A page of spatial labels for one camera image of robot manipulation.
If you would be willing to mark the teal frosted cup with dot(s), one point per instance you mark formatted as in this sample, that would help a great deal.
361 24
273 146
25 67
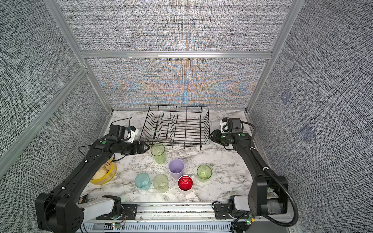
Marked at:
143 182

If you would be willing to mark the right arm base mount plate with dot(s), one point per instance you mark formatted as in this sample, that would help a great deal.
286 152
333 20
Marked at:
221 211

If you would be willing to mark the black wire dish rack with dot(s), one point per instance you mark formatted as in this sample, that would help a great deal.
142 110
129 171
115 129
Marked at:
177 126

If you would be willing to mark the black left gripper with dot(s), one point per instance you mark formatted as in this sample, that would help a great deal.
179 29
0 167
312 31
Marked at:
136 149

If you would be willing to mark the tall light green cup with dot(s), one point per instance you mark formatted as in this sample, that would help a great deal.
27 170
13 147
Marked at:
158 152

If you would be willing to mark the red cup white outside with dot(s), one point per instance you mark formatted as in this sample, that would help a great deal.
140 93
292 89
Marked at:
185 184

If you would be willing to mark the lilac plastic cup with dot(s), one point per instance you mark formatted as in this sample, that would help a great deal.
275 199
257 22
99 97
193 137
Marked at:
176 167

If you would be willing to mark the short green cup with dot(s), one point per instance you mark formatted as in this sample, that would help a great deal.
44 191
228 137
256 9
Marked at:
204 173

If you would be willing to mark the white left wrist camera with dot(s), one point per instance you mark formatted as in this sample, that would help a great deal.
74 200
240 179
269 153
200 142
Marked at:
134 131

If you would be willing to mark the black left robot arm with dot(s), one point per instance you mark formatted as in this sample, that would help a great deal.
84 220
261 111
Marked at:
59 210

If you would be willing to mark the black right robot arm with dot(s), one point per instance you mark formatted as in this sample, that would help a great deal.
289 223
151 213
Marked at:
265 197

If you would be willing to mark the pale yellow-green frosted cup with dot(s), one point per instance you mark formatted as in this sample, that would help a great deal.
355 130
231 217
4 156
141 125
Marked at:
161 183

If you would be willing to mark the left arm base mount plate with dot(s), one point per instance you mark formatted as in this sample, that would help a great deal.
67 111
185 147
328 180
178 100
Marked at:
127 211

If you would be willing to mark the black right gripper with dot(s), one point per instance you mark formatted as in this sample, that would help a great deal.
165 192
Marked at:
216 137

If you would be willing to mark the aluminium front rail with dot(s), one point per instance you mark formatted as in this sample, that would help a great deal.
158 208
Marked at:
184 218

